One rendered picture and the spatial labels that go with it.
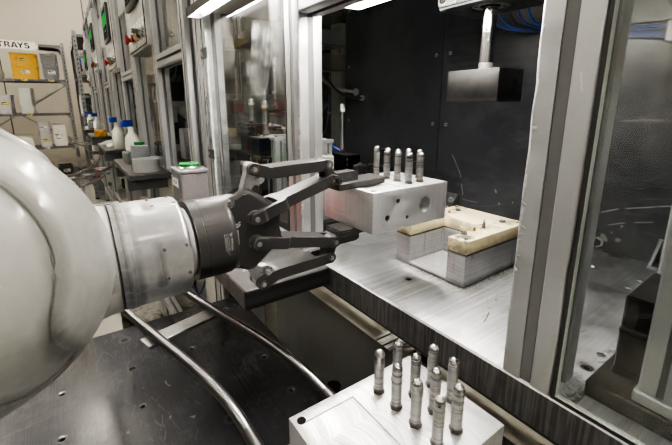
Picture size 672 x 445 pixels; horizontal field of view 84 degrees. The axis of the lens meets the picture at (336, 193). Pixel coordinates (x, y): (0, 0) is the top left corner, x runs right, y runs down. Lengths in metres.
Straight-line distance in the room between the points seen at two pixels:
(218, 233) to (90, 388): 0.54
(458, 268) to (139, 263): 0.39
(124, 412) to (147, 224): 0.48
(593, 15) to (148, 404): 0.76
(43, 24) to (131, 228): 7.65
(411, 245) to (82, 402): 0.59
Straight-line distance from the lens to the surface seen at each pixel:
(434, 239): 0.64
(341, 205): 0.46
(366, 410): 0.33
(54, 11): 7.98
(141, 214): 0.34
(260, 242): 0.38
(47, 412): 0.83
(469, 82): 0.60
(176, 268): 0.34
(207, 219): 0.35
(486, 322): 0.49
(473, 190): 0.91
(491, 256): 0.59
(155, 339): 0.65
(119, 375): 0.85
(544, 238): 0.35
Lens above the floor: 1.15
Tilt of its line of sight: 13 degrees down
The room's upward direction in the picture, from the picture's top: straight up
